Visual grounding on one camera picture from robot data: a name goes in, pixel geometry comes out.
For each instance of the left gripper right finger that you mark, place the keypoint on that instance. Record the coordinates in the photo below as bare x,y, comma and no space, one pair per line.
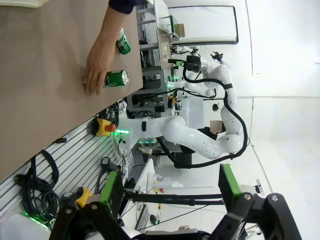
250,217

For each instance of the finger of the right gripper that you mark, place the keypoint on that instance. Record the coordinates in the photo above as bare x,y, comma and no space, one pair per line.
177,60
179,65

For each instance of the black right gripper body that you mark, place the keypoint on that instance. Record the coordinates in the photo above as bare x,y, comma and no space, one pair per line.
193,63

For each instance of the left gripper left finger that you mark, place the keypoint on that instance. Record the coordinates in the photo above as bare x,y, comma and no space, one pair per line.
100,220

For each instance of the green Chilsung cider can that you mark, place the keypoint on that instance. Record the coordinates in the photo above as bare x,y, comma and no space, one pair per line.
115,78
124,43

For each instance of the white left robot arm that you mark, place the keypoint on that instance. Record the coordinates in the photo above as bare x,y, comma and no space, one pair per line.
20,227

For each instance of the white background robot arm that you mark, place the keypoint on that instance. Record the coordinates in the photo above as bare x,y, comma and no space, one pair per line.
192,87

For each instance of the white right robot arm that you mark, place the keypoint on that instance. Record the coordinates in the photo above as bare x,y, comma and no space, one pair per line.
180,127

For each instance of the person's right forearm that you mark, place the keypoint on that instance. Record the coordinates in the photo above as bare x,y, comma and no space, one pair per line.
112,27

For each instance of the person's right hand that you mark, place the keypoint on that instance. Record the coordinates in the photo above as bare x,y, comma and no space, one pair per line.
97,67

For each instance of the metal equipment rack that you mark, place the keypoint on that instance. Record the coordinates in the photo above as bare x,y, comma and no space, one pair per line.
150,72

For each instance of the cardboard box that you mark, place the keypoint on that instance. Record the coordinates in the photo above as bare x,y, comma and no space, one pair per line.
180,30

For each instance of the black keyboard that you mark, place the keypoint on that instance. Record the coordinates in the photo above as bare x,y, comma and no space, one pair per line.
141,217

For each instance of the black framed white screen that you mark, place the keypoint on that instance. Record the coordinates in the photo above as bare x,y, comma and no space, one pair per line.
212,25

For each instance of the black computer mouse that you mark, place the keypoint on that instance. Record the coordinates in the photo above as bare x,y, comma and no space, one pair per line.
153,218

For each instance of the black power adapter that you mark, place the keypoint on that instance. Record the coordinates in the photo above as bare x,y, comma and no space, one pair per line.
110,164

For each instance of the white office desk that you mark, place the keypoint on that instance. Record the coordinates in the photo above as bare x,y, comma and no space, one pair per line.
145,180

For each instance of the aluminium slat panel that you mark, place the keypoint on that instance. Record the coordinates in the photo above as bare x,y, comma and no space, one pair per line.
75,160

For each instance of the seated operator in black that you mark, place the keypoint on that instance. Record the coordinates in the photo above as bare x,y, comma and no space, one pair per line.
210,132

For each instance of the black metal bar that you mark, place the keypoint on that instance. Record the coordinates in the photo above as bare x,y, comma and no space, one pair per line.
175,197

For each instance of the person in navy jacket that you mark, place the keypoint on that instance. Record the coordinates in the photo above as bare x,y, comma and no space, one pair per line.
122,5

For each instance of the black plug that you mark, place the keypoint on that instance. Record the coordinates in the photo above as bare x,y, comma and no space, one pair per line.
60,140

